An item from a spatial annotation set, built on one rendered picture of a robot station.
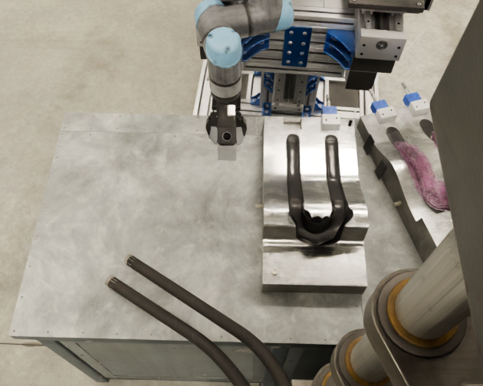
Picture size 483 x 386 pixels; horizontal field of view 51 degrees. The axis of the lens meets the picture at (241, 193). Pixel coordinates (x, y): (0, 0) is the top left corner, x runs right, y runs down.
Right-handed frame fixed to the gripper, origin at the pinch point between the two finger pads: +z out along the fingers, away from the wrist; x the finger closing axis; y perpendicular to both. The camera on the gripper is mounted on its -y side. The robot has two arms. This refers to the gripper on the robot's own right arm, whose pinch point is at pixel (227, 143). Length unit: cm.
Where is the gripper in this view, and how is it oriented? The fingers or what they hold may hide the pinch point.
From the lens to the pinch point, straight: 136.9
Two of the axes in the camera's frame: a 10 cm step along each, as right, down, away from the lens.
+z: 0.0, 4.9, 8.7
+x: -10.0, -0.2, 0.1
